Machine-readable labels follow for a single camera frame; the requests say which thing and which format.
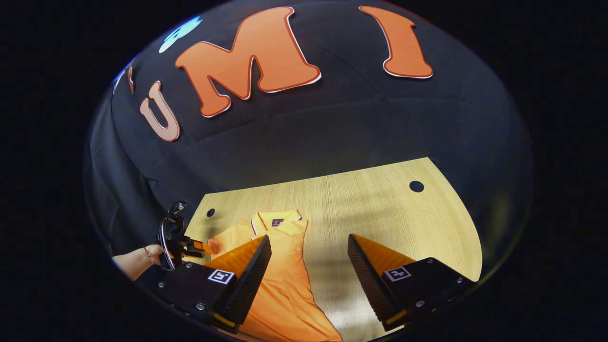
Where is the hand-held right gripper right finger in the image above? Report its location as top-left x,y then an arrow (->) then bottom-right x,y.
347,233 -> 475,332

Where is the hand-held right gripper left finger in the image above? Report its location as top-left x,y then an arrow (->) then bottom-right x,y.
156,235 -> 273,333

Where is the orange T-shirt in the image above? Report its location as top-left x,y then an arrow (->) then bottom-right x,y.
209,209 -> 343,342

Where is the black backdrop cloth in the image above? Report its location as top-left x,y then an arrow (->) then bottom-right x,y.
83,0 -> 533,285

